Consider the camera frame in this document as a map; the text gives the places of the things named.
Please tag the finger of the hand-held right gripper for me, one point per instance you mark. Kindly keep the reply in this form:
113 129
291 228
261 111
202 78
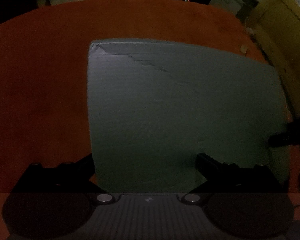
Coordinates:
287 137

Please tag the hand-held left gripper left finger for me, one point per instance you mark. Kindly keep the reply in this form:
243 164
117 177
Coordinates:
86 165

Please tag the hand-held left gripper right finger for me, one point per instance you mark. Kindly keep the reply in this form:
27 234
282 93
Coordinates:
204 162

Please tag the orange cloth covered desktop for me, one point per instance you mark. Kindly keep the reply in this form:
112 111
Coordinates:
40 80

